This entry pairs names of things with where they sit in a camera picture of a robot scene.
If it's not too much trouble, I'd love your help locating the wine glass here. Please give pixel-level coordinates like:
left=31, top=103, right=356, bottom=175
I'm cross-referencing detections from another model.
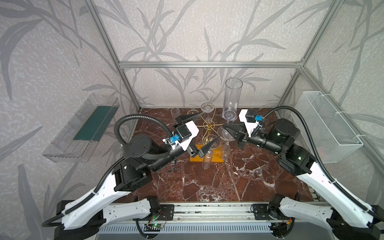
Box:
left=222, top=78, right=243, bottom=124
left=201, top=102, right=216, bottom=124
left=220, top=141, right=231, bottom=161
left=202, top=135, right=221, bottom=170
left=171, top=108, right=181, bottom=121

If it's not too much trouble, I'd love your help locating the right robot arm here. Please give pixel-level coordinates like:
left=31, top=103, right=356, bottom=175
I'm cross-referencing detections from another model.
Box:
left=223, top=119, right=384, bottom=240

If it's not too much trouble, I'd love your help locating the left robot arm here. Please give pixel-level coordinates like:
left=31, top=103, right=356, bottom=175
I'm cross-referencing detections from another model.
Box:
left=42, top=114, right=218, bottom=240

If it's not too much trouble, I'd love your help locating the yellow wooden rack base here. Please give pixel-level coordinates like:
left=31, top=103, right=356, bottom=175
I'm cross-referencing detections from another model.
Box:
left=189, top=144, right=225, bottom=164

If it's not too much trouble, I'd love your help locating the green circuit board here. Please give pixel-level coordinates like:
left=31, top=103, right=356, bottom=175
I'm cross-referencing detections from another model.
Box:
left=145, top=223, right=165, bottom=232

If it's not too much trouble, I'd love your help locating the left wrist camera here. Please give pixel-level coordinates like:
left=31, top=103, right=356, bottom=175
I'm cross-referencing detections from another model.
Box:
left=163, top=121, right=199, bottom=151

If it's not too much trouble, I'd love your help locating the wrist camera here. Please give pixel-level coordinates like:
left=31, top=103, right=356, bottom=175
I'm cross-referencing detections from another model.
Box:
left=239, top=109, right=264, bottom=138
left=163, top=121, right=199, bottom=151

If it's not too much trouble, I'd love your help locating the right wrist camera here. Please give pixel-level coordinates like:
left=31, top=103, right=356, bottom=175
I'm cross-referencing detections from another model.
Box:
left=239, top=109, right=264, bottom=138

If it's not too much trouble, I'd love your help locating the gold wire glass rack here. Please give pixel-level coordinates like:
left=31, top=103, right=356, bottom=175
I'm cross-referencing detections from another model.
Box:
left=197, top=107, right=221, bottom=142

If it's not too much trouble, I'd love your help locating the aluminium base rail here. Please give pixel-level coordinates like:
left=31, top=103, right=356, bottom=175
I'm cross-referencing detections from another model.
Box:
left=89, top=201, right=331, bottom=224

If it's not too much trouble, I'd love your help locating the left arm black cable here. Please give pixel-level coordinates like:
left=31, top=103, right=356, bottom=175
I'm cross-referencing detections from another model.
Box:
left=41, top=113, right=174, bottom=228

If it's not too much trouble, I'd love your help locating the white wire mesh basket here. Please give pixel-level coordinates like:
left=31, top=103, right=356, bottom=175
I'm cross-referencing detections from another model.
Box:
left=295, top=91, right=364, bottom=164

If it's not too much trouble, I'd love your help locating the clear plastic wall shelf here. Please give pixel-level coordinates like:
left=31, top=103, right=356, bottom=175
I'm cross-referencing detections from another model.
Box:
left=43, top=94, right=120, bottom=163

